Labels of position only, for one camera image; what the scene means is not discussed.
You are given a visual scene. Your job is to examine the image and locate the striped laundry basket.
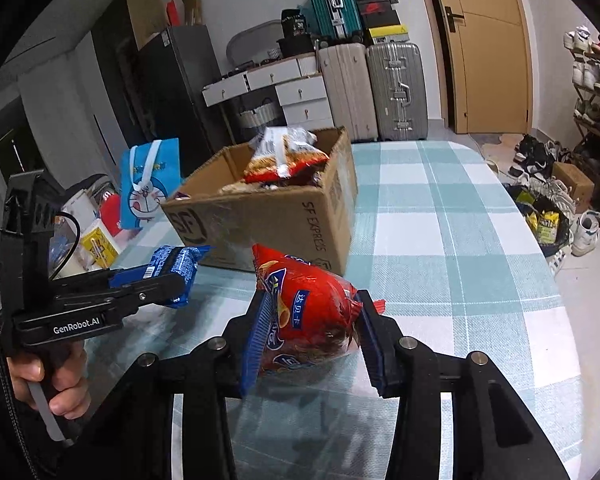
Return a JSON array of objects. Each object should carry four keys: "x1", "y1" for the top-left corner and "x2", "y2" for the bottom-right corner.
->
[{"x1": 238, "y1": 101, "x2": 285, "y2": 131}]

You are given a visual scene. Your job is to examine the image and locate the black trash bin with bags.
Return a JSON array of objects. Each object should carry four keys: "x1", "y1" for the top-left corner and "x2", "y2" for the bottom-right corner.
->
[{"x1": 505, "y1": 184, "x2": 571, "y2": 258}]

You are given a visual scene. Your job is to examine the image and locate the teal checked tablecloth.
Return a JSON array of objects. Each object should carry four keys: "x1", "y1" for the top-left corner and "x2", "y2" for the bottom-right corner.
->
[{"x1": 84, "y1": 140, "x2": 586, "y2": 480}]

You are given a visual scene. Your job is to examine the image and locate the wooden door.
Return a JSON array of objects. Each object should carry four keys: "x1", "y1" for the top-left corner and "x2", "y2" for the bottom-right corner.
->
[{"x1": 431, "y1": 0, "x2": 532, "y2": 134}]

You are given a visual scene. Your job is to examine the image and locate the blue oreo packet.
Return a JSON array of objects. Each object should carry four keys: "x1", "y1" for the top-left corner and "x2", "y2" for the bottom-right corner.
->
[{"x1": 143, "y1": 245, "x2": 211, "y2": 309}]

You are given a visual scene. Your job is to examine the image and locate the yellow box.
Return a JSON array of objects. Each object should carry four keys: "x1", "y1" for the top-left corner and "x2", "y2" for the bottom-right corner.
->
[{"x1": 80, "y1": 218, "x2": 121, "y2": 269}]

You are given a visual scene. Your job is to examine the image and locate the orange noodle snack packet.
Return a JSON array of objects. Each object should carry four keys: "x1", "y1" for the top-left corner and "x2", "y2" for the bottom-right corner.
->
[{"x1": 243, "y1": 127, "x2": 329, "y2": 183}]

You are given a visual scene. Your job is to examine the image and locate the small cardboard box on floor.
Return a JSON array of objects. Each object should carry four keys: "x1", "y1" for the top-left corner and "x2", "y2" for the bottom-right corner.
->
[{"x1": 552, "y1": 162, "x2": 595, "y2": 214}]

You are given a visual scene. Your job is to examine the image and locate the dark refrigerator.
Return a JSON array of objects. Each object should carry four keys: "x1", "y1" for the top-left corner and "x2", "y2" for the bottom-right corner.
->
[{"x1": 140, "y1": 25, "x2": 234, "y2": 177}]

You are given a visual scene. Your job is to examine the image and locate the shoe rack with shoes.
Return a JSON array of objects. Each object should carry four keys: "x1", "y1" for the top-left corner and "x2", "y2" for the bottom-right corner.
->
[{"x1": 563, "y1": 25, "x2": 600, "y2": 194}]

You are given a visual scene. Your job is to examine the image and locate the beige suitcase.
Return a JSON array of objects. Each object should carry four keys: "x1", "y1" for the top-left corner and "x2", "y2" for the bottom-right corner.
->
[{"x1": 317, "y1": 42, "x2": 379, "y2": 142}]

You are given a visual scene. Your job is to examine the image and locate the silver suitcase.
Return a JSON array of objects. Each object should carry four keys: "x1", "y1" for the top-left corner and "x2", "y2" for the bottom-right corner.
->
[{"x1": 366, "y1": 42, "x2": 428, "y2": 141}]

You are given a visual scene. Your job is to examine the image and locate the stacked shoe boxes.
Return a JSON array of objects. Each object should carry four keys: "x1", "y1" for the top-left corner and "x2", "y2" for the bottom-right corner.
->
[{"x1": 355, "y1": 0, "x2": 409, "y2": 46}]

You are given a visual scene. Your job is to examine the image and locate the red biscuit snack bag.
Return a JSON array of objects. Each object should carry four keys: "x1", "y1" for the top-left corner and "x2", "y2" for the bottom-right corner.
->
[{"x1": 252, "y1": 244, "x2": 363, "y2": 374}]

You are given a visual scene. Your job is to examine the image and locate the grey oval mirror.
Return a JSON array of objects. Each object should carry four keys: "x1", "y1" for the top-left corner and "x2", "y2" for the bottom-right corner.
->
[{"x1": 226, "y1": 20, "x2": 283, "y2": 67}]

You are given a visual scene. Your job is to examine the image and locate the white drawer desk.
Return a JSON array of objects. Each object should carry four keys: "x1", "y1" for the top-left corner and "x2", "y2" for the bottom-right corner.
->
[{"x1": 202, "y1": 53, "x2": 333, "y2": 131}]

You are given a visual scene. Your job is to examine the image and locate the SF cardboard box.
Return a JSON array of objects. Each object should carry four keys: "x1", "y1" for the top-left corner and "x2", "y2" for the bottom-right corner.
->
[{"x1": 161, "y1": 128, "x2": 358, "y2": 275}]

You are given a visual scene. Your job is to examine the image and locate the left hand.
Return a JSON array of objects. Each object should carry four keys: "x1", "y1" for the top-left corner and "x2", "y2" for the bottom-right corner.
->
[{"x1": 7, "y1": 341, "x2": 91, "y2": 420}]

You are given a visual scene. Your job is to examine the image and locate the blue Doraemon tote bag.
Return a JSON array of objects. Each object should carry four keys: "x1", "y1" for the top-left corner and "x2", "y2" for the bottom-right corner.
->
[{"x1": 120, "y1": 139, "x2": 181, "y2": 230}]

